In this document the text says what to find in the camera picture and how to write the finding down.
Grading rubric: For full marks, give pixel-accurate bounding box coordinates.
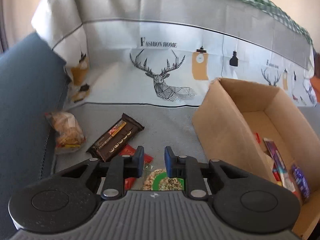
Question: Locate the small red packet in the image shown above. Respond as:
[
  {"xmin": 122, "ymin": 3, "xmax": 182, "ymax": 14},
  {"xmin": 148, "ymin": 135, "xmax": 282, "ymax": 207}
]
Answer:
[{"xmin": 119, "ymin": 145, "xmax": 153, "ymax": 191}]

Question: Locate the dark chocolate biscuit pack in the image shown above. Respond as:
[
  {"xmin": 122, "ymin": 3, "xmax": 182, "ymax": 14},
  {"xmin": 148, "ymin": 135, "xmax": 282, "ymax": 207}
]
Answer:
[{"xmin": 86, "ymin": 113, "xmax": 144, "ymax": 162}]

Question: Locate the round puffed grain snack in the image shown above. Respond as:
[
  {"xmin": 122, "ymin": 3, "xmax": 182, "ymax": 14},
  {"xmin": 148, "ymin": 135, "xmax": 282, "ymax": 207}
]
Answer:
[{"xmin": 142, "ymin": 169, "xmax": 184, "ymax": 191}]

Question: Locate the clear bag of crackers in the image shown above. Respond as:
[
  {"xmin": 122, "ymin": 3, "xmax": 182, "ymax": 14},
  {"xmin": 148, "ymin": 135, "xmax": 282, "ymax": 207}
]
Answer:
[{"xmin": 45, "ymin": 112, "xmax": 86, "ymax": 154}]

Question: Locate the red snack bag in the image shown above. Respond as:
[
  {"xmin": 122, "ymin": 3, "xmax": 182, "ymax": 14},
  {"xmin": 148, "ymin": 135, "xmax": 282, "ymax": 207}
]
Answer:
[{"xmin": 253, "ymin": 132, "xmax": 283, "ymax": 186}]

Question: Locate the purple white tube pack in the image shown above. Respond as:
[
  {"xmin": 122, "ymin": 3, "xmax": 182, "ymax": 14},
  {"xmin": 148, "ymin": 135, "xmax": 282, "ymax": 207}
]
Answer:
[{"xmin": 263, "ymin": 138, "xmax": 296, "ymax": 193}]

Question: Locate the purple chocolate bar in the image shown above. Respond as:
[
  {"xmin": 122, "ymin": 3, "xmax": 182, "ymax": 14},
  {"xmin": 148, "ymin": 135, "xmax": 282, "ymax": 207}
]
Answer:
[{"xmin": 292, "ymin": 164, "xmax": 310, "ymax": 202}]

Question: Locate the brown cardboard box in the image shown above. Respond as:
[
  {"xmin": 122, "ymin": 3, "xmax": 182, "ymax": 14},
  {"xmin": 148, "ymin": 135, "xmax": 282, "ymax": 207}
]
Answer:
[{"xmin": 192, "ymin": 78, "xmax": 319, "ymax": 239}]

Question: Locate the grey printed sofa cover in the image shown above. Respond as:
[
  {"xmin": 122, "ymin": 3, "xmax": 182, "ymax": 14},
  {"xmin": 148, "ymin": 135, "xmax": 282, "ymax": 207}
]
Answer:
[{"xmin": 30, "ymin": 0, "xmax": 320, "ymax": 196}]

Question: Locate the blue sofa cushion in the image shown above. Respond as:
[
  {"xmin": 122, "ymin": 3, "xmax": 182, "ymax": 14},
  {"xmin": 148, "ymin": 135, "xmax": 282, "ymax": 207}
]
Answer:
[{"xmin": 1, "ymin": 33, "xmax": 69, "ymax": 239}]

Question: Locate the orange cushion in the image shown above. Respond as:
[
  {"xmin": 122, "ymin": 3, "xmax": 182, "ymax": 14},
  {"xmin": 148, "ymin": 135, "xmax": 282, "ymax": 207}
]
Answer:
[{"xmin": 310, "ymin": 76, "xmax": 320, "ymax": 103}]

